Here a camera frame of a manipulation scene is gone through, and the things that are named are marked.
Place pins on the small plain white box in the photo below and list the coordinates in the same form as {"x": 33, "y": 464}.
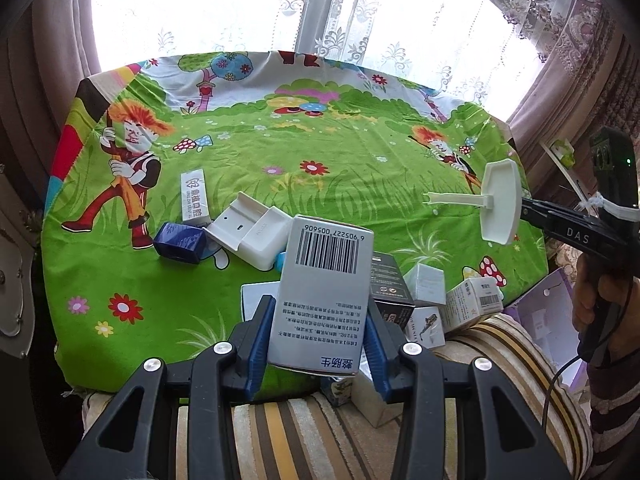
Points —
{"x": 375, "y": 402}

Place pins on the floral patterned curtain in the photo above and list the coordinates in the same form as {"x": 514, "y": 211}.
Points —
{"x": 575, "y": 25}

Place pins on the white plastic hook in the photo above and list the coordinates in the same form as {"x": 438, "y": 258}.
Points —
{"x": 500, "y": 200}

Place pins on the brown curtain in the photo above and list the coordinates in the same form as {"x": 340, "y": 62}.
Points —
{"x": 55, "y": 35}

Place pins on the black box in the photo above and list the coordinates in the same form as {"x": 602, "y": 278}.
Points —
{"x": 387, "y": 280}

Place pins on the cream carved cabinet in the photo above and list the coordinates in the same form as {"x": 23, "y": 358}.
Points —
{"x": 17, "y": 270}

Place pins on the purple cardboard box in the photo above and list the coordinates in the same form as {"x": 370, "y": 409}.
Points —
{"x": 545, "y": 305}

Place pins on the striped sofa cushion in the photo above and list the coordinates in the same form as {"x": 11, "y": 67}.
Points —
{"x": 300, "y": 435}

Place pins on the white plastic holder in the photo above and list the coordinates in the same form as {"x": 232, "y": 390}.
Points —
{"x": 247, "y": 235}

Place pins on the grey white medicine box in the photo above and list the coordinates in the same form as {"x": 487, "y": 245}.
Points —
{"x": 320, "y": 285}

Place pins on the flat white box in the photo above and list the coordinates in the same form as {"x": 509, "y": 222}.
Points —
{"x": 252, "y": 300}

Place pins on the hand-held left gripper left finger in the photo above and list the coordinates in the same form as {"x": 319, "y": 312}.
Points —
{"x": 261, "y": 345}

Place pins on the white cube box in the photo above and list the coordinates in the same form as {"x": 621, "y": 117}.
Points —
{"x": 425, "y": 285}

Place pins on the green cartoon printed cloth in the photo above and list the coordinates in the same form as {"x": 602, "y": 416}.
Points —
{"x": 350, "y": 160}

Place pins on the white saxophone print box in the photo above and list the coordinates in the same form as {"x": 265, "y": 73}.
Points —
{"x": 425, "y": 330}

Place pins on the white box with barcode label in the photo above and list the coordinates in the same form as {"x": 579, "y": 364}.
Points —
{"x": 472, "y": 305}

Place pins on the long white toothpaste box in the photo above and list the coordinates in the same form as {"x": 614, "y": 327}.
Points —
{"x": 193, "y": 195}

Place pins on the person's right forearm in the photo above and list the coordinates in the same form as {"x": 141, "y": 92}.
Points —
{"x": 620, "y": 410}

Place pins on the person's right hand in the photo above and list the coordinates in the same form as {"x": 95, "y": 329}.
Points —
{"x": 585, "y": 295}

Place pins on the dark blue box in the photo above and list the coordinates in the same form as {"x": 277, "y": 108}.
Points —
{"x": 179, "y": 242}

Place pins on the small blue white box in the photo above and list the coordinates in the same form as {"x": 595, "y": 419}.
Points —
{"x": 337, "y": 391}

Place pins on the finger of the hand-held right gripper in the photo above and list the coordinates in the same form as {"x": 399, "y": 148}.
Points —
{"x": 537, "y": 212}

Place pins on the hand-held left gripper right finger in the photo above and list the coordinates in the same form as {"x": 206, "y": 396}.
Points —
{"x": 376, "y": 350}

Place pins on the white lace curtain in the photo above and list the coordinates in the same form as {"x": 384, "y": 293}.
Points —
{"x": 350, "y": 5}

